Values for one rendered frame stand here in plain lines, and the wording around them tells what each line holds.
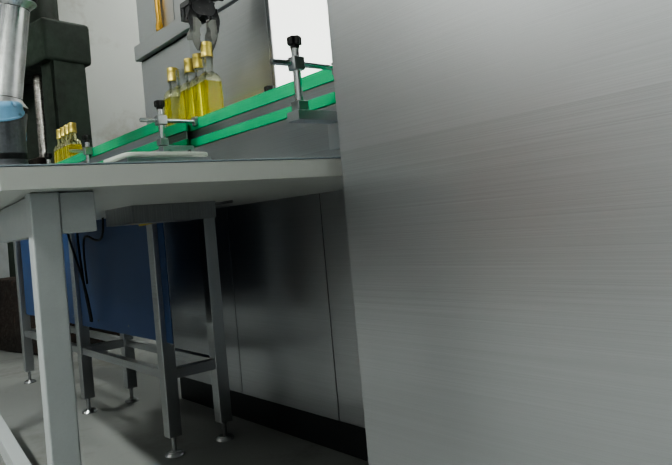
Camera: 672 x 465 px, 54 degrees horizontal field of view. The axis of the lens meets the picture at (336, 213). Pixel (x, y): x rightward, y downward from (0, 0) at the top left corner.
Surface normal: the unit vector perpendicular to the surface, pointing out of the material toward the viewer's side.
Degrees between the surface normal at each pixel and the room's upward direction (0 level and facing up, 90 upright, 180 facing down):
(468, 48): 90
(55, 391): 90
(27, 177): 90
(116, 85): 90
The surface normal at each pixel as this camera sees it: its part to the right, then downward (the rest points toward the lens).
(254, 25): -0.77, 0.06
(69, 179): 0.55, -0.06
